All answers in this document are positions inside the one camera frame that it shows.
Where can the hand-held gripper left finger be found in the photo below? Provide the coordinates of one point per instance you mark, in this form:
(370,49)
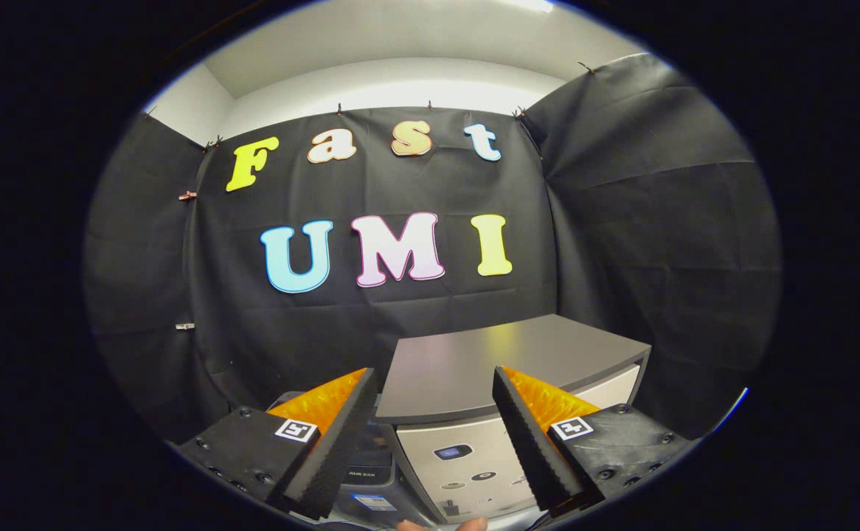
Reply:
(341,450)

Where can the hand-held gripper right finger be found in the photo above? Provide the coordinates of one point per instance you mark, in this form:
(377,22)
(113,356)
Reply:
(529,450)

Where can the black backdrop cloth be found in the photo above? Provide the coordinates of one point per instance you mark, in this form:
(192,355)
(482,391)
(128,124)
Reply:
(622,243)

